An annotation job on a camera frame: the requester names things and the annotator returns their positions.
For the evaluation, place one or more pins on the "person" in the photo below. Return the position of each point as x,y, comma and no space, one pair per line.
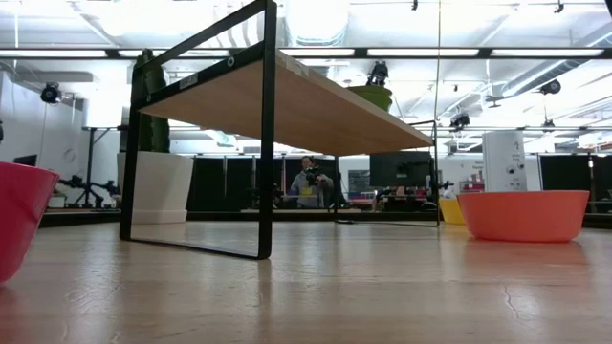
301,191

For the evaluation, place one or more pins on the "green plastic bowl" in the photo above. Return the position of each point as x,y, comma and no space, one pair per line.
373,98

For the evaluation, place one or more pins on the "red storage shelf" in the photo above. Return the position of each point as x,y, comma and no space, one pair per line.
473,186

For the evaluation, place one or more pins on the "green cactus plant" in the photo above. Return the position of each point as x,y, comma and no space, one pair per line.
155,134

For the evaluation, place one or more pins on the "white cylindrical device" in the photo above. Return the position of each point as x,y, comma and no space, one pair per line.
502,162

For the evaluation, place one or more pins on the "black room divider panel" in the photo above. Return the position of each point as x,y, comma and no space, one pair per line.
566,177
210,177

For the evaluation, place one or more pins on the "black ceiling camera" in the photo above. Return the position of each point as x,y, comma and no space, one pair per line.
50,94
460,121
378,74
551,87

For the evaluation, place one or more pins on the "black background robot arm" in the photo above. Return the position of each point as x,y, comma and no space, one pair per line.
88,188

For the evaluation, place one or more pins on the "orange plastic bowl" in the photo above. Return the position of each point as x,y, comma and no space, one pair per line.
523,215

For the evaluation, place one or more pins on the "black computer monitor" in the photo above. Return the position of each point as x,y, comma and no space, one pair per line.
399,169

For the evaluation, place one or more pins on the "black frame wooden shelf rack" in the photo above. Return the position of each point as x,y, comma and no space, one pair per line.
306,110

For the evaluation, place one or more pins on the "red plastic bowl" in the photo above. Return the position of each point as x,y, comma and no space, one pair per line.
21,215

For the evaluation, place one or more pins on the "yellow plastic bowl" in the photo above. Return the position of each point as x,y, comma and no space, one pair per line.
450,212

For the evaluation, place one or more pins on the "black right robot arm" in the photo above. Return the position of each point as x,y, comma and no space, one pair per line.
610,5

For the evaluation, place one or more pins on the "white planter pot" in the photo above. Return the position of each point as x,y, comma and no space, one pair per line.
160,186

